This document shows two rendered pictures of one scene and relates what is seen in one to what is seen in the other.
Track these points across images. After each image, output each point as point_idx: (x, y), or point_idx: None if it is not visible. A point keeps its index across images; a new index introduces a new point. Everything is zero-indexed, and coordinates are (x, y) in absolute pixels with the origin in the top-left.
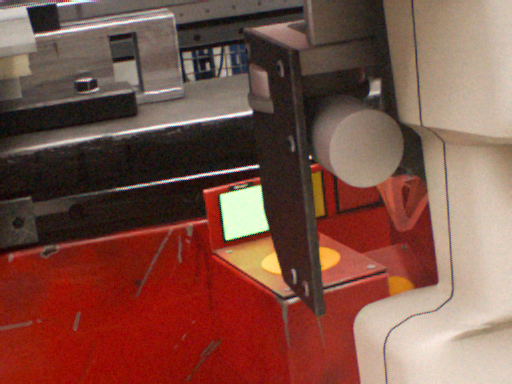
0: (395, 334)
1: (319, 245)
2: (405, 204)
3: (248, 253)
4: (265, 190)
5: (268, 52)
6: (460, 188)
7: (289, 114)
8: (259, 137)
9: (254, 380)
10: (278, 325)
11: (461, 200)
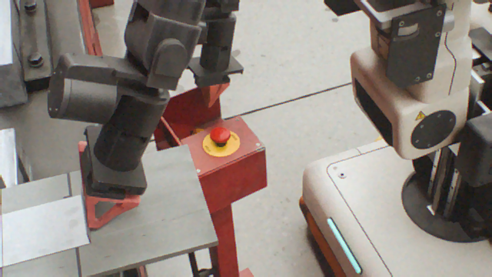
0: (459, 58)
1: (201, 138)
2: (165, 108)
3: (203, 163)
4: (393, 67)
5: (423, 14)
6: (460, 10)
7: (437, 25)
8: (395, 51)
9: (231, 201)
10: (260, 160)
11: (459, 13)
